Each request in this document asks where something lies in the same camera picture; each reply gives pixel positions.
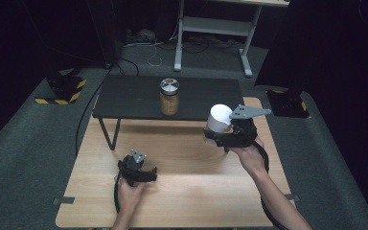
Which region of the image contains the white metal desk frame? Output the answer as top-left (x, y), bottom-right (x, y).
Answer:
top-left (173, 0), bottom-right (291, 79)

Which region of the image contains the grey power strip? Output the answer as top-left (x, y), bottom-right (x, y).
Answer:
top-left (124, 28), bottom-right (158, 48)

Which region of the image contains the person's left hand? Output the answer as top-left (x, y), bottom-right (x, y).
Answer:
top-left (116, 177), bottom-right (147, 219)

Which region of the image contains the black floor cable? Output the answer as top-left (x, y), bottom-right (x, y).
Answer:
top-left (75, 57), bottom-right (140, 158)

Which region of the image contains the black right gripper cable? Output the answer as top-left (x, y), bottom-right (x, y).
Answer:
top-left (251, 141), bottom-right (290, 230)

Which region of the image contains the black shelf with metal legs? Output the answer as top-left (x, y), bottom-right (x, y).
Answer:
top-left (91, 74), bottom-right (250, 153)

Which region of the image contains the thin white cable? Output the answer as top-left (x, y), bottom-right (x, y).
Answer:
top-left (147, 34), bottom-right (176, 68)

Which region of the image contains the white cup with lid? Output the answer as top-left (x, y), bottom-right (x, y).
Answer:
top-left (204, 103), bottom-right (235, 136)

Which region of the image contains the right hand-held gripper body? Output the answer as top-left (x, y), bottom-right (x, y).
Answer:
top-left (226, 103), bottom-right (273, 151)

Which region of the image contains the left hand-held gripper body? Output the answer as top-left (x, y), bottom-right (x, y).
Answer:
top-left (117, 149), bottom-right (149, 188)

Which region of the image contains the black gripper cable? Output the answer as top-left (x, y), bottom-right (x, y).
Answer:
top-left (251, 141), bottom-right (290, 230)
top-left (113, 173), bottom-right (125, 215)

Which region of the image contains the person's right hand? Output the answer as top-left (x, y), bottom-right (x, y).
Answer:
top-left (227, 136), bottom-right (270, 178)

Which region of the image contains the black stand base striped tape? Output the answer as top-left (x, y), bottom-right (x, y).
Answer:
top-left (34, 74), bottom-right (87, 106)
top-left (265, 88), bottom-right (311, 119)

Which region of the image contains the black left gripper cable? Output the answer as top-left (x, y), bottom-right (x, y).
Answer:
top-left (113, 173), bottom-right (125, 215)

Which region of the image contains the glass jar with silver lid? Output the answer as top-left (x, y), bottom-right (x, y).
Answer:
top-left (158, 78), bottom-right (181, 117)

